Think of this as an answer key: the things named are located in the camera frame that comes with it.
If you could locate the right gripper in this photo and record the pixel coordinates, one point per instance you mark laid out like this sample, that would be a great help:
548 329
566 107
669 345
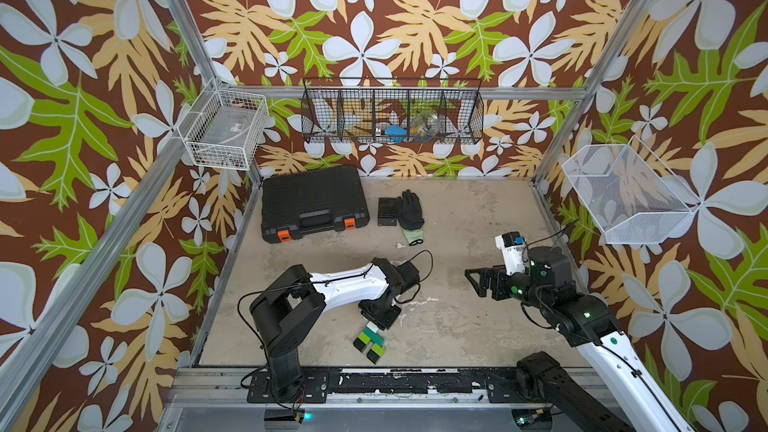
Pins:
499 273

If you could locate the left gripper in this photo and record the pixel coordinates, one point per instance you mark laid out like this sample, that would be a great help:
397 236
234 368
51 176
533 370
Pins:
385 322

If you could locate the dark green 2x4 lego brick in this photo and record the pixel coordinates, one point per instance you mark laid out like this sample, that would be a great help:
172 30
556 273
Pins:
376 339

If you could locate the black lego plate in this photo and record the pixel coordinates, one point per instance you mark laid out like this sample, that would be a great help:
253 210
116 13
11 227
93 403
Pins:
359 344

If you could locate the black 2x2 lego brick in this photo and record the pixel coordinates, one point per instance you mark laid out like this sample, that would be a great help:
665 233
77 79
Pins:
373 357

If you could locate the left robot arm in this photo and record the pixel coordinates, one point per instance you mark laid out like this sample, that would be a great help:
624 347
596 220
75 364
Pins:
284 313

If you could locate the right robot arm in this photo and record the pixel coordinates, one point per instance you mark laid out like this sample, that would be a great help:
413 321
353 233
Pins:
588 325

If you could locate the black and green glove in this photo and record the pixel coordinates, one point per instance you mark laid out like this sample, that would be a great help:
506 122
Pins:
410 218

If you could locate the small black box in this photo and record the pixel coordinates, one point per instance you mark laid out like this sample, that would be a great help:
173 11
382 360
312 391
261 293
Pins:
387 211

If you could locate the white mesh basket right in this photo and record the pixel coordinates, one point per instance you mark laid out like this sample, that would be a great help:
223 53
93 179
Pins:
633 197

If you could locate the black plastic tool case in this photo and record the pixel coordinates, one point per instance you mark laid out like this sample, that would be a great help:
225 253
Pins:
311 202

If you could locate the blue object in basket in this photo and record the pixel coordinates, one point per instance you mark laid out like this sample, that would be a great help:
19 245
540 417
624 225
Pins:
395 134

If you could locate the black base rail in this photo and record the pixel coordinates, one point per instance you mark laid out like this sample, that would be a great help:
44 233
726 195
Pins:
317 384

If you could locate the black wire basket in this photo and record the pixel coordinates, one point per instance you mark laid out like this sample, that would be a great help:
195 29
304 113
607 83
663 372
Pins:
361 109

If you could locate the white wire basket left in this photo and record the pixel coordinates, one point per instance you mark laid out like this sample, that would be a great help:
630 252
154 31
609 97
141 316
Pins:
222 128

